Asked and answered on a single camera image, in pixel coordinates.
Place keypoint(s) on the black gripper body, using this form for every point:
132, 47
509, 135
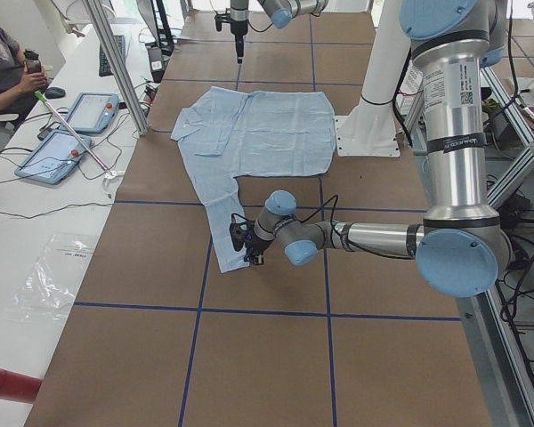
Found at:
254, 245
238, 32

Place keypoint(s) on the light blue button shirt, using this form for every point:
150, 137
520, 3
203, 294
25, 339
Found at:
226, 134

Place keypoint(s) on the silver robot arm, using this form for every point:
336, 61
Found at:
280, 12
459, 247

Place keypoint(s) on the upper blue teach pendant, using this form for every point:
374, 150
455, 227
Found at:
91, 113

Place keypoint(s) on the blue teach pendant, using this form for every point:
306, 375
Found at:
91, 113
53, 159

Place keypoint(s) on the black computer mouse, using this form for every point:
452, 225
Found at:
54, 92

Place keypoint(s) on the metal rod with green tip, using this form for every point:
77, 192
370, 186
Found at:
109, 174

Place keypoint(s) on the clear plastic bag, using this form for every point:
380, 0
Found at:
51, 286

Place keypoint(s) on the lower blue teach pendant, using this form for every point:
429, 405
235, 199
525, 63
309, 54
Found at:
53, 159

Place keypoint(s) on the seated person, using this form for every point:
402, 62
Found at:
17, 86

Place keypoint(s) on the red bottle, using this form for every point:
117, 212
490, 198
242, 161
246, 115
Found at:
18, 387

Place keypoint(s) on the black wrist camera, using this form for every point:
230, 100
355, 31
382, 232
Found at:
239, 233
222, 18

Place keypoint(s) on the grey aluminium frame post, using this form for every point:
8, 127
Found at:
109, 45

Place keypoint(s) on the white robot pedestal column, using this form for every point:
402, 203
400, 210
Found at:
369, 130

